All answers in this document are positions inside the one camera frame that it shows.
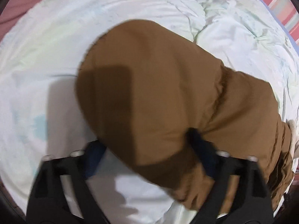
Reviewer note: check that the pale floral white duvet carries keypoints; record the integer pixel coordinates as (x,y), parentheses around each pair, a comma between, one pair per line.
(41,118)

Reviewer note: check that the pink bed sheet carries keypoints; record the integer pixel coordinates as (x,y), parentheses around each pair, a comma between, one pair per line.
(13,11)

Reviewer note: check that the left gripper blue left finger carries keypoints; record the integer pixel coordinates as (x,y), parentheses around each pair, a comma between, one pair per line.
(47,202)

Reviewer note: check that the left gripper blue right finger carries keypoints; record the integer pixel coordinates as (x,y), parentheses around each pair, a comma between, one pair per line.
(252,201)

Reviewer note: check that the brown jacket with fleece collar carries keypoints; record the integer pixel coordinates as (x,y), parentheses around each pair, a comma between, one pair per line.
(141,87)

